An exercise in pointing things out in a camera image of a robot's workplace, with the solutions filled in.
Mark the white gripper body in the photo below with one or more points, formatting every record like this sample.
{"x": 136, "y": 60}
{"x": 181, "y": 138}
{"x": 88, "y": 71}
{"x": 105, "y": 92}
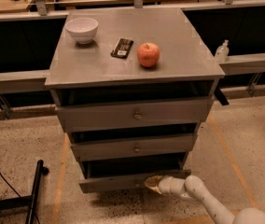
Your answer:
{"x": 166, "y": 186}

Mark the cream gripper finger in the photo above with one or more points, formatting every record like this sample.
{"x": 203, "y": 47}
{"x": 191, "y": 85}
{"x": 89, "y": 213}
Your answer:
{"x": 155, "y": 189}
{"x": 153, "y": 180}

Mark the grey drawer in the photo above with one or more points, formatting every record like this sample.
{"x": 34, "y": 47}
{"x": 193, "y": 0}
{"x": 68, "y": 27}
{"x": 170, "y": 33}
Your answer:
{"x": 129, "y": 173}
{"x": 85, "y": 118}
{"x": 134, "y": 147}

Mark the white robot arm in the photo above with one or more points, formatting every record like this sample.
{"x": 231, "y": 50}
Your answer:
{"x": 193, "y": 188}

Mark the grey wooden drawer cabinet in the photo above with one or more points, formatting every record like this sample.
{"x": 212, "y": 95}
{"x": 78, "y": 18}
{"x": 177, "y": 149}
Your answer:
{"x": 89, "y": 75}

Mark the red apple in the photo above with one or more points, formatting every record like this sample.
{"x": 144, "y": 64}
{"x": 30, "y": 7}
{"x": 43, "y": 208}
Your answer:
{"x": 148, "y": 54}

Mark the black snack bar wrapper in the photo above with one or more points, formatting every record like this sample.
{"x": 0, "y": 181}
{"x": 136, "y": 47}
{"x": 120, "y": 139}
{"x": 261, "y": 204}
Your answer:
{"x": 122, "y": 48}

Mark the clear sanitizer pump bottle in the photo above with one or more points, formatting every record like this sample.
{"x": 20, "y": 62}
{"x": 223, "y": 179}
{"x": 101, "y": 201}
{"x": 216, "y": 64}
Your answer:
{"x": 222, "y": 52}

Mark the white ceramic bowl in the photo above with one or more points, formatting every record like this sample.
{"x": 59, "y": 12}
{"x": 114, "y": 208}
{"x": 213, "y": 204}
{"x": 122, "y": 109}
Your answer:
{"x": 82, "y": 30}

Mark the grey metal railing beam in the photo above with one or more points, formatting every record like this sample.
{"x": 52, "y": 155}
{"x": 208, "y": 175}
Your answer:
{"x": 34, "y": 80}

